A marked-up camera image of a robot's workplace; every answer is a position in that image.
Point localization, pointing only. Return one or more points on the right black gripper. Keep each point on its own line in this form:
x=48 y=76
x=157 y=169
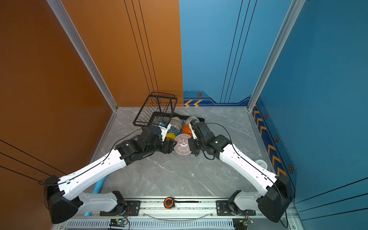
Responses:
x=192 y=147

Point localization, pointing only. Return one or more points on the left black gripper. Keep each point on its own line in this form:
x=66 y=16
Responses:
x=168 y=146

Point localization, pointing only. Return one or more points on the pink striped bowl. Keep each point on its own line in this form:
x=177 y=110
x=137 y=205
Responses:
x=182 y=144

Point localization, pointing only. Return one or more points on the orange bowl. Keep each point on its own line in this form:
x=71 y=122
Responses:
x=187 y=130

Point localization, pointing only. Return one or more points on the blue triangle patterned bowl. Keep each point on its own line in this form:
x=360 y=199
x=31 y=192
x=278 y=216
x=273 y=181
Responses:
x=174 y=130

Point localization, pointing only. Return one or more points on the brown floral patterned bowl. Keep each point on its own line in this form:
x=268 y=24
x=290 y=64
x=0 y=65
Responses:
x=177 y=122

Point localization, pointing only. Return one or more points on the yellow bowl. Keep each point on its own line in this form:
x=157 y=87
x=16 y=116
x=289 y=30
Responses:
x=170 y=136

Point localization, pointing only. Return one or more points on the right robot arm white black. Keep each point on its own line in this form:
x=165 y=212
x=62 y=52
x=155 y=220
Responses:
x=274 y=192

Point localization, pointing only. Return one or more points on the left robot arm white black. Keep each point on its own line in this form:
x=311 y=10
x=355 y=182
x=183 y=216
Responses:
x=63 y=194

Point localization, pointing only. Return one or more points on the orange black tape measure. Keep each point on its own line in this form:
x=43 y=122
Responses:
x=169 y=203

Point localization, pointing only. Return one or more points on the blue cylinder tube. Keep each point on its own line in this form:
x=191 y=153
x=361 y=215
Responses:
x=98 y=185

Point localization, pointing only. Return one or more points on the right green circuit board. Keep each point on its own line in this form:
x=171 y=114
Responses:
x=242 y=224

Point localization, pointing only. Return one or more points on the green circuit board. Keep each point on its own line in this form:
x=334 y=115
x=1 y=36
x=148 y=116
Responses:
x=119 y=224
x=242 y=224

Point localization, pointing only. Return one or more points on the left green circuit board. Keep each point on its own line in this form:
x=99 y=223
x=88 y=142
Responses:
x=119 y=224

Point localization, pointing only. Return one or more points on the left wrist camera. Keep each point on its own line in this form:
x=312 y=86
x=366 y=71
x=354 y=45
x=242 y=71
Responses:
x=164 y=127

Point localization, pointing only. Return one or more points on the black wire dish rack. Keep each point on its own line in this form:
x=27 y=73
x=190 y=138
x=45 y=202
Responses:
x=158 y=110

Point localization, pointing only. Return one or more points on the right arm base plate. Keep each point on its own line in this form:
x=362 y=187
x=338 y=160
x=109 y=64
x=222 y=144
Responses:
x=224 y=208

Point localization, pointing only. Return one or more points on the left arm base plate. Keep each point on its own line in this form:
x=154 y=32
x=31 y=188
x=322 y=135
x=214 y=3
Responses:
x=130 y=208

